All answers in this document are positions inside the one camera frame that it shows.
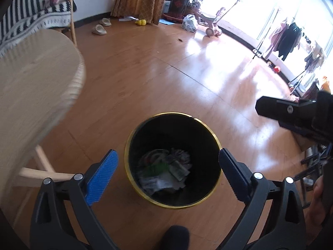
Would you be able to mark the potted plant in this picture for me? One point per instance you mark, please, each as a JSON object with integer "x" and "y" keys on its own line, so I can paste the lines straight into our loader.
{"x": 179, "y": 2}

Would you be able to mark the clothes drying rack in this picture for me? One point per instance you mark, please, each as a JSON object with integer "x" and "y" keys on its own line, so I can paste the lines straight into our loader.
{"x": 307, "y": 70}

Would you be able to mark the white tissue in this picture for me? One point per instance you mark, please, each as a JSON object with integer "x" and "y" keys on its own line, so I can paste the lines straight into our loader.
{"x": 164, "y": 182}

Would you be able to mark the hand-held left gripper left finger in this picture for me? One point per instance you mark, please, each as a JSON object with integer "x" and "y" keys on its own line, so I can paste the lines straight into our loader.
{"x": 100, "y": 179}

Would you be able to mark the green snack packet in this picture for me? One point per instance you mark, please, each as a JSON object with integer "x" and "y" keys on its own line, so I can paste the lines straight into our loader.
{"x": 157, "y": 168}

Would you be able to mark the red ball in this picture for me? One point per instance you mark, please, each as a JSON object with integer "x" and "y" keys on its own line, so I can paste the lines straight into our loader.
{"x": 276, "y": 69}

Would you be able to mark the black folding metal frame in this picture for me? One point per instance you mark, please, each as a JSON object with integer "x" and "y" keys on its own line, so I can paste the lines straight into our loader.
{"x": 312, "y": 158}

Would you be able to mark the blue floor sheet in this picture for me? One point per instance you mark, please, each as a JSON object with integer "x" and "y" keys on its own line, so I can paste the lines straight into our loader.
{"x": 166, "y": 22}

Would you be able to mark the black bin with gold rim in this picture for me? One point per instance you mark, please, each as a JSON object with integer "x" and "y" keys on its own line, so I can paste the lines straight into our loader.
{"x": 182, "y": 135}

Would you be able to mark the black white striped sofa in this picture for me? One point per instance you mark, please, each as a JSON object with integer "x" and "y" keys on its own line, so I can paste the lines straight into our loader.
{"x": 26, "y": 18}

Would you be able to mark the white paper scrap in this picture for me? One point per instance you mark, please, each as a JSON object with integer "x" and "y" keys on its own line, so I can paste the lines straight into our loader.
{"x": 128, "y": 18}

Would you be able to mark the wooden table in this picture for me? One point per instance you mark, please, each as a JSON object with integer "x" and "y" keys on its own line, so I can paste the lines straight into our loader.
{"x": 31, "y": 83}

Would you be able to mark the pink child's tricycle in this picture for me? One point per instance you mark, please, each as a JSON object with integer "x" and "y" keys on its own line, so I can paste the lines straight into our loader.
{"x": 213, "y": 26}

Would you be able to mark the person's right hand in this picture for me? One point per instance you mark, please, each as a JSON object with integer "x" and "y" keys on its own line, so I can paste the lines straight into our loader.
{"x": 316, "y": 205}

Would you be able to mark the black hanging garment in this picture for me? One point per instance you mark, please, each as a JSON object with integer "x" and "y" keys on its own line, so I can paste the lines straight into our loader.
{"x": 288, "y": 39}

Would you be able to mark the beige slipper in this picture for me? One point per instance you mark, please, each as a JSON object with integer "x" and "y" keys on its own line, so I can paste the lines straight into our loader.
{"x": 105, "y": 22}
{"x": 98, "y": 29}

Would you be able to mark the pink hanging garment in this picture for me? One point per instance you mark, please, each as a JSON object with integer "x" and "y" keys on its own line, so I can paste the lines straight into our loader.
{"x": 275, "y": 35}

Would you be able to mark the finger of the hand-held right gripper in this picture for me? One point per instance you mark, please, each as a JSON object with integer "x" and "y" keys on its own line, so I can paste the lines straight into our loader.
{"x": 304, "y": 131}
{"x": 286, "y": 110}

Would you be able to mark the person's black shoe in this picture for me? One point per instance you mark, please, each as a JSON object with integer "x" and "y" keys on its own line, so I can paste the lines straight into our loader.
{"x": 177, "y": 237}

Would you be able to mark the yellow toy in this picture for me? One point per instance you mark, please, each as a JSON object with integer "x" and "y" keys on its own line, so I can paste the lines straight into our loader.
{"x": 140, "y": 22}

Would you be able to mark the wooden sofa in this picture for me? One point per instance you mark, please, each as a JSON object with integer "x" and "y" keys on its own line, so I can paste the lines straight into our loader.
{"x": 71, "y": 18}

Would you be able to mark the printed plastic bag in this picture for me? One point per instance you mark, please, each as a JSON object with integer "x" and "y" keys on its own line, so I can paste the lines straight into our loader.
{"x": 190, "y": 23}

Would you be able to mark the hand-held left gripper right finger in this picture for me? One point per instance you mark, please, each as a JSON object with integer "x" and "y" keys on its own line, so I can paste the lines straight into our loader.
{"x": 231, "y": 173}

